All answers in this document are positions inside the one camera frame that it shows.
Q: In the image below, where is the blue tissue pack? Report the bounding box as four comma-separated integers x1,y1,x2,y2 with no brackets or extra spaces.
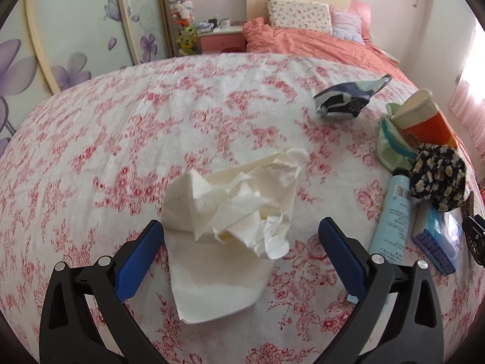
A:
412,202,463,275

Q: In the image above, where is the black daisy floral cloth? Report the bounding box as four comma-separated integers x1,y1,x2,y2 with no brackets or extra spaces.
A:
410,143,467,213

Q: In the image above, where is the light blue cream tube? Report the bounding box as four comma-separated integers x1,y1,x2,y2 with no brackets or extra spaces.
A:
353,168,411,265

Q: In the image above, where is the light green sock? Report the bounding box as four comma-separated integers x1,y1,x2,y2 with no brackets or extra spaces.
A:
376,103,416,172

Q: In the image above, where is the orange white paper cup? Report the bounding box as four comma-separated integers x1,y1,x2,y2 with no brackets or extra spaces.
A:
390,89,458,150

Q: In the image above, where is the navy silver snack bag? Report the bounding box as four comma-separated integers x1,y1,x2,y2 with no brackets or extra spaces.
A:
313,74,393,118

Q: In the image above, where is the white paper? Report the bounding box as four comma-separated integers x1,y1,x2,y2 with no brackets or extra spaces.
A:
160,148,309,325

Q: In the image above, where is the pink window curtain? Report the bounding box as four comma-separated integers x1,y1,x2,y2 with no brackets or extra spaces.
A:
449,22,485,158

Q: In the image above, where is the floral pink white tablecloth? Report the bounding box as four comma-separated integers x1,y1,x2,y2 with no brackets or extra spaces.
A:
1,53,416,363

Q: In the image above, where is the pink striped pillow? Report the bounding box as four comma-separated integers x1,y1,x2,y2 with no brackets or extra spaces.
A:
330,6,365,44

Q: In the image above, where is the floral white pillow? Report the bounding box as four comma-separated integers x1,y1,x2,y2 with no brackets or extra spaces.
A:
266,0,332,35

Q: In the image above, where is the salmon pink bed duvet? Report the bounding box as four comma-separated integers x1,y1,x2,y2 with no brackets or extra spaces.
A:
242,17,412,86

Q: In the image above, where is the pink white nightstand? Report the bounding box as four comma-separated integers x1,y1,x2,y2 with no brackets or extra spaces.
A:
198,25,247,54

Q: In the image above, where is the floral glass wardrobe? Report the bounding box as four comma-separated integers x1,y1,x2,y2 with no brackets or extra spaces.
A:
1,0,172,147

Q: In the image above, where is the white mug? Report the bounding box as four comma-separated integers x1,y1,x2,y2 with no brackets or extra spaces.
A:
219,18,231,29

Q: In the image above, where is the plush toy display tube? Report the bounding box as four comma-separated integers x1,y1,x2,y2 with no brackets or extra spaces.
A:
166,0,197,56

